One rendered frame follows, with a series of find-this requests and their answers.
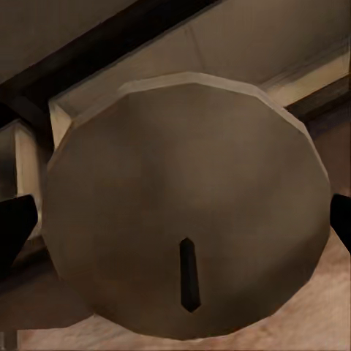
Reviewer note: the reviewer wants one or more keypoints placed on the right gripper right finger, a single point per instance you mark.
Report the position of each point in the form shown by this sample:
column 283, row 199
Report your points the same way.
column 341, row 218

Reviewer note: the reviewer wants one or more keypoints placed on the pillar candle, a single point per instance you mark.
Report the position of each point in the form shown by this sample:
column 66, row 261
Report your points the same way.
column 186, row 206

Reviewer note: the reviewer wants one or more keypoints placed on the cabinet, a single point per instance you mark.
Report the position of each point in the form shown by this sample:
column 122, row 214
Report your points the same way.
column 60, row 57

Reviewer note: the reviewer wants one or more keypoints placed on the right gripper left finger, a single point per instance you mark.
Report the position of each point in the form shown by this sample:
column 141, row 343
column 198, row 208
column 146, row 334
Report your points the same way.
column 18, row 218

